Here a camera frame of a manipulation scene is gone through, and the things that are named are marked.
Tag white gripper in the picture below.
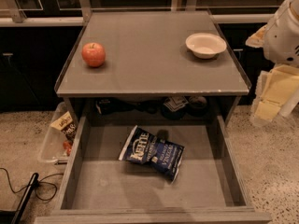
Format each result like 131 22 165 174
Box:
250 64 299 127

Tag blue Kettle chip bag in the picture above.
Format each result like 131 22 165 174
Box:
119 125 185 181

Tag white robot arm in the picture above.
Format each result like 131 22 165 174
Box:
246 0 299 127

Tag grey cabinet counter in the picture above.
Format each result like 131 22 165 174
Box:
55 11 250 118

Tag open grey top drawer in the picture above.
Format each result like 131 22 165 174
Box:
35 115 271 224

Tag brown snack bag in bin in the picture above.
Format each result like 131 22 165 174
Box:
50 112 77 140

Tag white bowl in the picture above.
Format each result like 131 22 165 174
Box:
185 33 227 59

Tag dark items inside cabinet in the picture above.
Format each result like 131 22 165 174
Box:
95 96 208 120

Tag red apple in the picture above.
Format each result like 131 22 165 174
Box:
81 43 106 67

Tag clear plastic storage bin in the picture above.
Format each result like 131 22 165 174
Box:
37 102 74 165

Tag black bar on floor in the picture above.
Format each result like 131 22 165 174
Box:
0 173 39 224

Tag white railing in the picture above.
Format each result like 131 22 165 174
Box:
0 0 284 23

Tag black cable on floor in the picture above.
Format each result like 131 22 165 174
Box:
0 167 64 203

